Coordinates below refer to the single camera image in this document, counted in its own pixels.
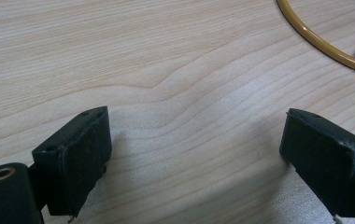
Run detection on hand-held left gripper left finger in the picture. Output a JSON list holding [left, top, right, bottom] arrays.
[[31, 105, 113, 222]]

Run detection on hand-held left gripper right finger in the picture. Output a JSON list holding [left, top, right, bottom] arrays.
[[279, 107, 355, 218]]

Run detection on gold metal wire rack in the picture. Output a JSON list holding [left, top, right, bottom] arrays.
[[277, 0, 355, 78]]

